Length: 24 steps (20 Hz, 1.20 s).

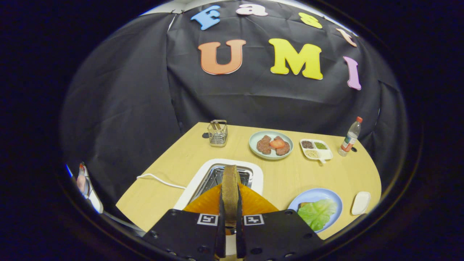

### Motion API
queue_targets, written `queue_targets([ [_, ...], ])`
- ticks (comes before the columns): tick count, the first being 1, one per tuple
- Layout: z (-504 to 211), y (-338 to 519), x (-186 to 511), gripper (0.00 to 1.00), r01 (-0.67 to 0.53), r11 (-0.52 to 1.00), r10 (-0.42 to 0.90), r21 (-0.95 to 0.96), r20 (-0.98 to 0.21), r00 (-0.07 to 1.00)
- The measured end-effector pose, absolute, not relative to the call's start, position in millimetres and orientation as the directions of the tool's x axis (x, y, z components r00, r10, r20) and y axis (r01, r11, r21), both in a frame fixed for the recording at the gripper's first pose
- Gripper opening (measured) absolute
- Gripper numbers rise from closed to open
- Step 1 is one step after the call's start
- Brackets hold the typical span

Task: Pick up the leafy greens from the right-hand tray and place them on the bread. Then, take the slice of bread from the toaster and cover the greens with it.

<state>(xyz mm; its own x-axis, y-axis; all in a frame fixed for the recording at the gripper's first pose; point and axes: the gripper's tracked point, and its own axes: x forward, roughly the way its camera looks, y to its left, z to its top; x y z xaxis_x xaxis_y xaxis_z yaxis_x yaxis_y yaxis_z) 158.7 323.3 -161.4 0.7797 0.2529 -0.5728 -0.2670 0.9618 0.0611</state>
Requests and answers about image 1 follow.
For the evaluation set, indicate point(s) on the pale green plate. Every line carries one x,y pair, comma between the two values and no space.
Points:
253,148

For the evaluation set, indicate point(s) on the white toaster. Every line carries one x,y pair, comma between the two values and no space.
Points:
221,162

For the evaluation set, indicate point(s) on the small white dish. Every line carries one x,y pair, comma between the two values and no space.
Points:
360,203

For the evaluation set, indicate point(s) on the green lettuce leaf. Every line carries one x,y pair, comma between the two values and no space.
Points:
317,214

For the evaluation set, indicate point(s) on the black backdrop cloth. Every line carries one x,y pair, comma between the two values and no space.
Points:
137,108

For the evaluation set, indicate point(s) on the blue plate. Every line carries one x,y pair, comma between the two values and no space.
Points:
315,194

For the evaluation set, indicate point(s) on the brown meat patty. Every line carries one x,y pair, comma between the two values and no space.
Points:
283,150
264,145

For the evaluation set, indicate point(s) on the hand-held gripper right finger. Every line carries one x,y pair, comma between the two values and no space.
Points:
279,235

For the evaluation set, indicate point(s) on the brown bread slice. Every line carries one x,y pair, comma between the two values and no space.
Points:
230,192

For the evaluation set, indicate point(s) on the white divided seasoning dish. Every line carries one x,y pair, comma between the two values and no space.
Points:
326,155

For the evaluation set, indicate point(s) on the white and pink object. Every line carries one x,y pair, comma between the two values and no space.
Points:
82,181

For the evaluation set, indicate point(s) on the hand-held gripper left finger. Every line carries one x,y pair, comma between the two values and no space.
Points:
185,235

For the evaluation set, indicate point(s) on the clear red-capped water bottle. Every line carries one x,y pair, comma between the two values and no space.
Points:
349,139

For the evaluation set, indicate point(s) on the wooden utensil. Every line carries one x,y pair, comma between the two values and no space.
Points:
214,125

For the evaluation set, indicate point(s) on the red tomato slice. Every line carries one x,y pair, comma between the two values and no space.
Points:
277,144

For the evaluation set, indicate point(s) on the brown toast slice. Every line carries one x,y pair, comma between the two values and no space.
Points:
301,205

